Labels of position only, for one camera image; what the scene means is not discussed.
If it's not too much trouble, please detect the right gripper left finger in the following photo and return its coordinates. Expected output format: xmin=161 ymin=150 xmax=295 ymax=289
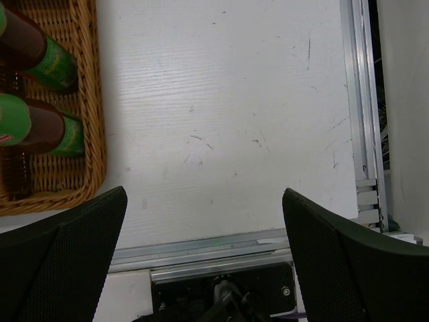
xmin=1 ymin=186 xmax=127 ymax=321

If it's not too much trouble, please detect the yellow-cap sauce bottle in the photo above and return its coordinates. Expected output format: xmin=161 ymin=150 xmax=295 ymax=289
xmin=1 ymin=94 xmax=85 ymax=157
xmin=1 ymin=4 xmax=78 ymax=93

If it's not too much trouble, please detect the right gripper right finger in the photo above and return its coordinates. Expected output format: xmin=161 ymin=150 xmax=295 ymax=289
xmin=282 ymin=189 xmax=428 ymax=321

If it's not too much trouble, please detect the brown wicker divided basket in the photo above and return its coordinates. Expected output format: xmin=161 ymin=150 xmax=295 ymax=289
xmin=1 ymin=1 xmax=107 ymax=217

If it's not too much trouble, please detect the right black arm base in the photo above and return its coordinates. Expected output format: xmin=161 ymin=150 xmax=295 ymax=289
xmin=146 ymin=263 xmax=296 ymax=321

